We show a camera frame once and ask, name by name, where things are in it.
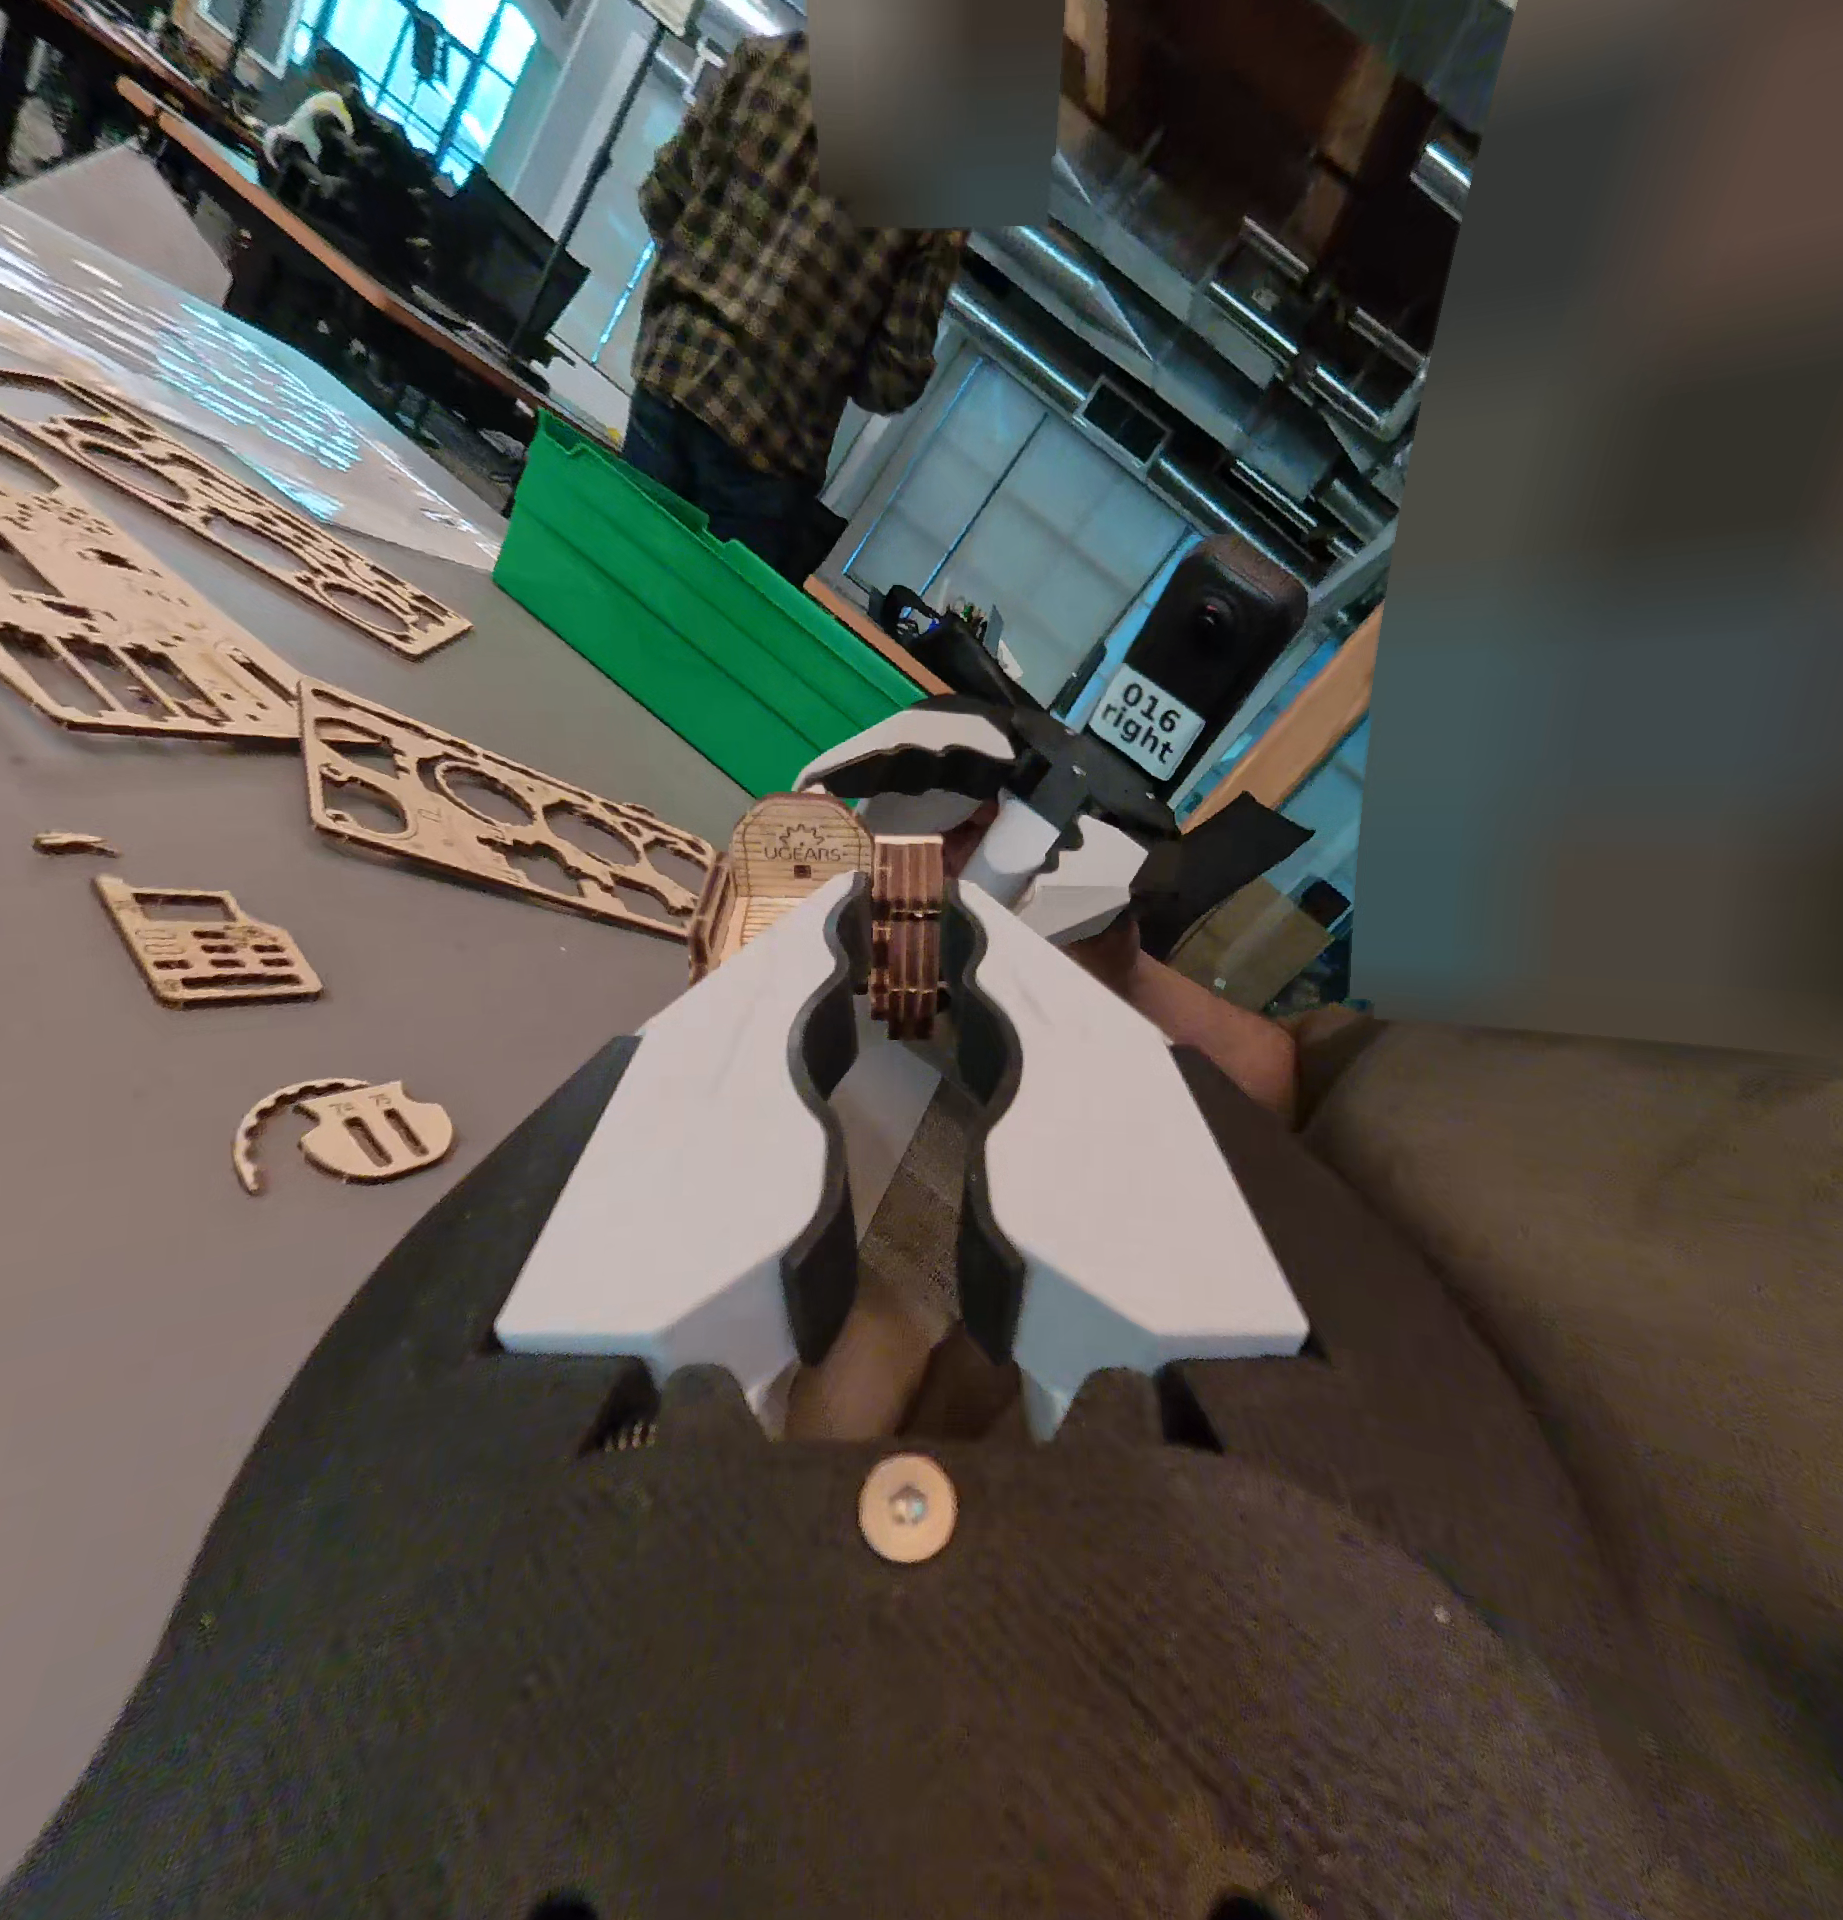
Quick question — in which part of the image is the person's right forearm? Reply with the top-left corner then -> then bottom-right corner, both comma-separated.
1124,952 -> 1306,1128

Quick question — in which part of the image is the person's brown shirt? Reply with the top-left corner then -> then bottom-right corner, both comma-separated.
1296,1020 -> 1843,1920

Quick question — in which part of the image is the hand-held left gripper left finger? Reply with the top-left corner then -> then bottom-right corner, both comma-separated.
494,884 -> 879,1437

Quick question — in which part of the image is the dark layered wooden wheel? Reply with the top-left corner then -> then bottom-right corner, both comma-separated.
865,837 -> 956,1039

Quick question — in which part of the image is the wooden cart body assembly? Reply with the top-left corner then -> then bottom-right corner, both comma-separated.
689,794 -> 881,984

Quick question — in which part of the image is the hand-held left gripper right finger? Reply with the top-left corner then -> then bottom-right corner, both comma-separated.
938,886 -> 1312,1437

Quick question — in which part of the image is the black desk organizer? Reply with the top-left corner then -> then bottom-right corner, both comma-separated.
877,584 -> 1046,710

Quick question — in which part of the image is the rectangular slotted wooden piece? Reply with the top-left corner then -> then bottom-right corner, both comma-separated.
91,873 -> 323,1012

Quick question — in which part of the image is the round slotted wooden piece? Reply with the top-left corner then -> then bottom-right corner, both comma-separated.
232,1073 -> 456,1197

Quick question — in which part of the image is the grey desk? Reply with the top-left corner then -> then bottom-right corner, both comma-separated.
0,142 -> 781,1920

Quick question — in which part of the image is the wooden sheet with gear cutout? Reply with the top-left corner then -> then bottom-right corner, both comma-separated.
297,678 -> 722,949

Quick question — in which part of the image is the wooden sheet with oval cutouts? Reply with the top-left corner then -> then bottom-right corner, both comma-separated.
0,360 -> 475,665

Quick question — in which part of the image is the wooden sheet with rectangular cutouts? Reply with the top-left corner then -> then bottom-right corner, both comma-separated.
0,462 -> 305,749

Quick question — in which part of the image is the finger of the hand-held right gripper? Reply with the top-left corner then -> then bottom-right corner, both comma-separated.
956,794 -> 1151,949
791,694 -> 1024,837

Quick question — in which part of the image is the green plastic bin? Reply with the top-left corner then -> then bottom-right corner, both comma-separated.
494,410 -> 931,800

